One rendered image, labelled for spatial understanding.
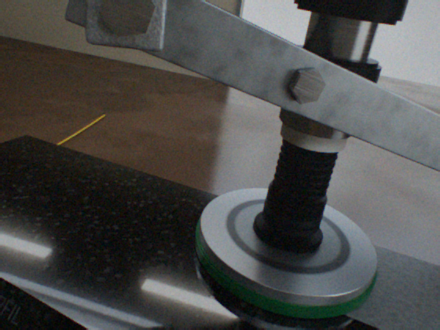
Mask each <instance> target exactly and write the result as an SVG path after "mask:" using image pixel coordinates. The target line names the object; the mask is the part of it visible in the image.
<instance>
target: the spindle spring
mask: <svg viewBox="0 0 440 330"><path fill-rule="evenodd" d="M280 150H281V152H280V153H279V158H278V160H277V166H276V172H275V174H274V175H273V177H274V179H273V187H274V188H275V189H276V190H277V191H278V192H280V193H281V194H283V195H285V196H289V197H291V198H293V199H298V200H318V199H322V198H323V197H324V196H325V195H326V194H327V188H328V187H329V182H330V181H331V174H333V171H334V170H333V168H334V167H335V165H336V160H337V159H338V152H334V153H326V152H316V151H313V150H310V149H304V148H301V147H299V146H297V145H293V144H291V143H289V141H285V140H284V139H283V138H282V145H281V147H280ZM294 152H295V153H294ZM296 153H298V154H302V155H304V156H301V155H298V154H296ZM305 156H309V157H314V158H308V157H305ZM290 159H292V160H294V161H297V162H294V161H292V160H290ZM298 162H301V163H305V164H310V165H316V166H309V165H305V164H301V163H298ZM290 167H293V168H295V169H297V170H294V169H293V168H290ZM300 170H302V171H300ZM303 171H308V172H314V173H306V172H303ZM291 175H293V176H295V177H297V178H294V177H293V176H291ZM302 178H305V179H302ZM306 179H310V180H306ZM285 180H286V181H285ZM290 182H292V183H294V184H296V185H294V184H292V183H290ZM298 185H301V186H298ZM307 186H314V187H307ZM288 189H289V190H291V191H289V190H288ZM293 191H295V192H293ZM301 193H305V194H301Z"/></svg>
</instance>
